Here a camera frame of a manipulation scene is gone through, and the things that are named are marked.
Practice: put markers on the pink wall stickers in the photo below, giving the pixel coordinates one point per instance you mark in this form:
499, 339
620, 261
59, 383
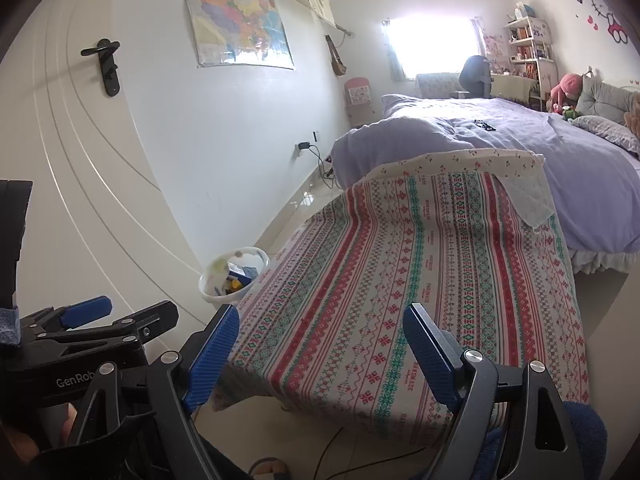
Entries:
617, 30

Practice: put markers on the black eyeglasses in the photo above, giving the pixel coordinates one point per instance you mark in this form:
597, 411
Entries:
485, 125

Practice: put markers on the white printed plastic bucket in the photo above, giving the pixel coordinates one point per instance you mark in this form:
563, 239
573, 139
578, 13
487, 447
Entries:
216, 294

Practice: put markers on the yellow packet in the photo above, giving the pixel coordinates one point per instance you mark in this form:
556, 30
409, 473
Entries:
234, 286

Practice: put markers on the blue small box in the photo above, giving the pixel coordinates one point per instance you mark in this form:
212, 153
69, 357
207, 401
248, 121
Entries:
245, 272

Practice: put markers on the bright window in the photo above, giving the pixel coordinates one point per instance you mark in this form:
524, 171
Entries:
435, 45

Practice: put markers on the desk with floral cloth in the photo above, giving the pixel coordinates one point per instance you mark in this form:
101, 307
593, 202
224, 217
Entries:
435, 85

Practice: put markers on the green small toy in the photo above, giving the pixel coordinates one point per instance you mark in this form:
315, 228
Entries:
571, 114

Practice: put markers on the person's left hand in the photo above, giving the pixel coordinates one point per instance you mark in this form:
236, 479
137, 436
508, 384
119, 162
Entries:
69, 420

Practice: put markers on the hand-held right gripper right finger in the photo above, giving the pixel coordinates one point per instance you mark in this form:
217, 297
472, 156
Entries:
432, 360

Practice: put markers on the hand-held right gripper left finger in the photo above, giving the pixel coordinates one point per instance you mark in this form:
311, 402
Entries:
212, 360

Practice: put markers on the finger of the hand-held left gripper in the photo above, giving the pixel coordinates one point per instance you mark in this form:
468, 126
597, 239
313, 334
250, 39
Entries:
150, 320
87, 310

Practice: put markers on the pink small stand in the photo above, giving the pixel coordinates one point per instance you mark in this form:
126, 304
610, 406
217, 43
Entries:
357, 100

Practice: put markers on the grey patterned pillow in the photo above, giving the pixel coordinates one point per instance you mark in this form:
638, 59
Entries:
605, 130

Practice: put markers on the purple bed blanket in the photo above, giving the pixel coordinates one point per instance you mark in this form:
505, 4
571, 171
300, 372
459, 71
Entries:
575, 175

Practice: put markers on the white bookshelf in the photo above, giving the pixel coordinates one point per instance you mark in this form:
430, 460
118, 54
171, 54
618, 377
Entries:
530, 50

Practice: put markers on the brown ukulele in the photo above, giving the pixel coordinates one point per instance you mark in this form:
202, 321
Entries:
336, 60

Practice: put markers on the colourful wall map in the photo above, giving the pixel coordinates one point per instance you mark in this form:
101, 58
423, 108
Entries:
235, 15

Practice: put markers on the black wall charger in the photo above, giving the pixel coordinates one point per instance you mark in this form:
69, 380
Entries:
303, 147

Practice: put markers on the white door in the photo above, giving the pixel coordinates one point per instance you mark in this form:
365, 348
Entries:
60, 185

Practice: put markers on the pink plush toy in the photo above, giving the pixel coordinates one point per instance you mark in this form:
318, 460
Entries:
567, 87

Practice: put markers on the white bed skirt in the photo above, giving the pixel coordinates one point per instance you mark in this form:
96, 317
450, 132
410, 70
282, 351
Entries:
605, 260

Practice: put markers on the patterned striped tablecloth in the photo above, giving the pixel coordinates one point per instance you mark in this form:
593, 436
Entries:
375, 285

